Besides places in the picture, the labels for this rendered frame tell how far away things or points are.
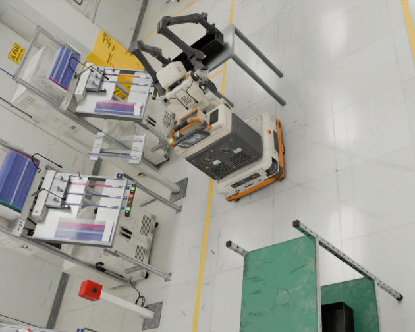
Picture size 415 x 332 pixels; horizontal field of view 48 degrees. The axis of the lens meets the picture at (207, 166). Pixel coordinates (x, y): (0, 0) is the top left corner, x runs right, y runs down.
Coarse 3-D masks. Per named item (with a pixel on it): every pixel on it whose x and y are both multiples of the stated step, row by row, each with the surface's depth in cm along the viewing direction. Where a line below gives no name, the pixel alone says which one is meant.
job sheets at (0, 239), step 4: (0, 236) 409; (4, 236) 409; (0, 240) 416; (4, 240) 416; (8, 240) 415; (12, 240) 413; (0, 244) 425; (4, 244) 424; (8, 244) 423; (12, 244) 422; (24, 244) 418; (24, 248) 426; (28, 248) 425; (32, 248) 424
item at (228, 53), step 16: (224, 32) 432; (240, 32) 435; (224, 48) 417; (256, 48) 449; (208, 64) 423; (240, 64) 411; (272, 64) 463; (256, 80) 425; (224, 96) 502; (272, 96) 439
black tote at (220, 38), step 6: (216, 30) 413; (204, 36) 422; (210, 36) 422; (216, 36) 408; (222, 36) 417; (198, 42) 428; (204, 42) 428; (210, 42) 407; (216, 42) 407; (222, 42) 412; (198, 48) 433; (204, 48) 412; (210, 48) 412; (216, 48) 412; (180, 54) 439; (204, 54) 418; (210, 54) 418; (174, 60) 445; (180, 60) 445; (186, 60) 424; (204, 60) 423; (186, 66) 429; (192, 66) 429
